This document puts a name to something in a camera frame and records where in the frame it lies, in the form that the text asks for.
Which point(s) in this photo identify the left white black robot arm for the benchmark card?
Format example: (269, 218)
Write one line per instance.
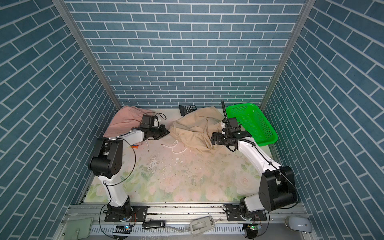
(107, 160)

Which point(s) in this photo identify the right green circuit board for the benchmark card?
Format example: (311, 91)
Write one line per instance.
(251, 227)

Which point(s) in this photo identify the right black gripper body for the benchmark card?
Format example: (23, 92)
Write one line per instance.
(222, 139)

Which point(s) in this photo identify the green plastic basket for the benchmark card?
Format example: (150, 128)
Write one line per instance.
(254, 121)

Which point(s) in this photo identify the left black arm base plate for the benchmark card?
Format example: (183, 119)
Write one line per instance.
(130, 214)

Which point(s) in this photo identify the grey plastic clip device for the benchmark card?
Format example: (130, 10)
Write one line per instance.
(202, 225)

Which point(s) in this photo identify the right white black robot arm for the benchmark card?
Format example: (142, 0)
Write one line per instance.
(277, 185)

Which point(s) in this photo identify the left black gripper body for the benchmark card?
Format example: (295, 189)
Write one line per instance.
(157, 132)

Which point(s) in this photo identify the green circuit board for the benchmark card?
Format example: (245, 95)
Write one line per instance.
(251, 227)
(126, 229)

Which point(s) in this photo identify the beige shorts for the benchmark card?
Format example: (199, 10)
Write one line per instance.
(195, 130)

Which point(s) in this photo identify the white slotted cable duct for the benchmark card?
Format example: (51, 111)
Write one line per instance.
(172, 230)

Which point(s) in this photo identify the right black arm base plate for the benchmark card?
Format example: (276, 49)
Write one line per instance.
(235, 213)

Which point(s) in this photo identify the left green circuit board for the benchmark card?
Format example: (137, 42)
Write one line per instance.
(126, 229)

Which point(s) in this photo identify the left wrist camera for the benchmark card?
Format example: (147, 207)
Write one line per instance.
(149, 122)

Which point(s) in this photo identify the pink shorts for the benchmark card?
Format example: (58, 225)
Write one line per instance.
(124, 121)

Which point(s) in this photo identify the black calculator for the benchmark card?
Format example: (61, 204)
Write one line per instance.
(184, 110)

